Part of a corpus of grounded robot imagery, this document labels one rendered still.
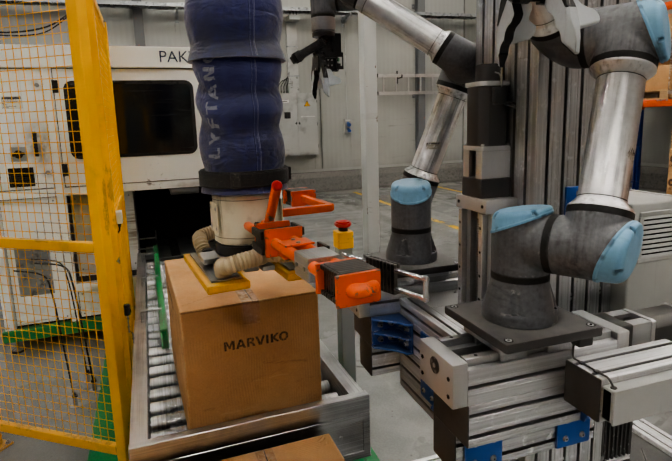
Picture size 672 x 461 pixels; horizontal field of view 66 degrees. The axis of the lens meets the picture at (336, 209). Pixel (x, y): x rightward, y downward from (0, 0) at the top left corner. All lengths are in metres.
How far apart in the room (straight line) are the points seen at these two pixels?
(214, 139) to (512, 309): 0.76
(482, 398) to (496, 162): 0.55
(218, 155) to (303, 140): 9.01
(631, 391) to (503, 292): 0.28
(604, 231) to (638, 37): 0.36
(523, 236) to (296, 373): 0.87
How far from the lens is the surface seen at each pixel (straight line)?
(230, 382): 1.60
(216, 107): 1.25
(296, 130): 10.20
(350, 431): 1.74
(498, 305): 1.10
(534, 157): 1.27
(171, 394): 1.98
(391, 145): 11.18
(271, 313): 1.55
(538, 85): 1.27
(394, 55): 11.27
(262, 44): 1.26
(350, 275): 0.76
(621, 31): 1.14
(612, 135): 1.08
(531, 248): 1.05
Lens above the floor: 1.45
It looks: 10 degrees down
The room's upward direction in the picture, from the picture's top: 2 degrees counter-clockwise
